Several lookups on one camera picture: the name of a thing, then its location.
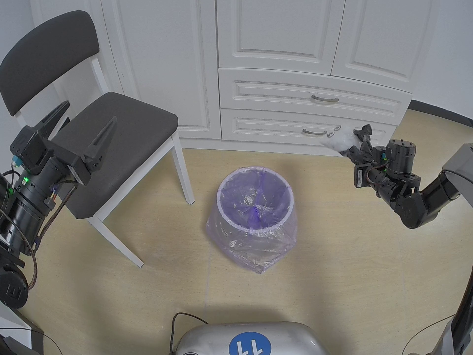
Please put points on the white wardrobe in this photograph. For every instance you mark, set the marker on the white wardrobe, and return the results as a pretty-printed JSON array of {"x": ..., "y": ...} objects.
[{"x": 284, "y": 20}]

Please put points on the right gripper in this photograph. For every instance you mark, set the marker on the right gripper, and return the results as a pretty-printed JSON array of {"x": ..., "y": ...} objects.
[{"x": 361, "y": 176}]

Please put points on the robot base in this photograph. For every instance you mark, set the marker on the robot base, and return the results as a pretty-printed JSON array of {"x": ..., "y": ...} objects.
[{"x": 221, "y": 340}]

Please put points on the grey and white chair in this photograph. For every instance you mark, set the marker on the grey and white chair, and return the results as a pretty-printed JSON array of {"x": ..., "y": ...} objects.
[{"x": 48, "y": 54}]

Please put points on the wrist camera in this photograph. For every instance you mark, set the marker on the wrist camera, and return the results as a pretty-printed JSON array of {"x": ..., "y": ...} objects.
[
  {"x": 378, "y": 154},
  {"x": 31, "y": 150}
]

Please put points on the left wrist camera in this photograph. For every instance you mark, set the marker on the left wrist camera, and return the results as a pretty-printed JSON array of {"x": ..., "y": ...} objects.
[{"x": 31, "y": 150}]

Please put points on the white printed wrapper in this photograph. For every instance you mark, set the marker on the white printed wrapper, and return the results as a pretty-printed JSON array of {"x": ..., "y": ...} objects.
[{"x": 340, "y": 142}]

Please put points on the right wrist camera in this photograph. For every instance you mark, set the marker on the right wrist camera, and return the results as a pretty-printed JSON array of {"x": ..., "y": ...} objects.
[{"x": 378, "y": 154}]

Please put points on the purple plastic bag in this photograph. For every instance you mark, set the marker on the purple plastic bag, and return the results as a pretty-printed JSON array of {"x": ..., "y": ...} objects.
[{"x": 255, "y": 250}]

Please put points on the white trash bin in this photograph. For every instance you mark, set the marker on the white trash bin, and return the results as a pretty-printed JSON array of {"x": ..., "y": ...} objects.
[{"x": 255, "y": 228}]

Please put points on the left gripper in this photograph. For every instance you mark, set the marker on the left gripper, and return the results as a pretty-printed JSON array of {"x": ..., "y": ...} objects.
[{"x": 40, "y": 194}]

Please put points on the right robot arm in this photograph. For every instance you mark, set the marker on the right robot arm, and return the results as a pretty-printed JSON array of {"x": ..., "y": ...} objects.
[{"x": 425, "y": 202}]

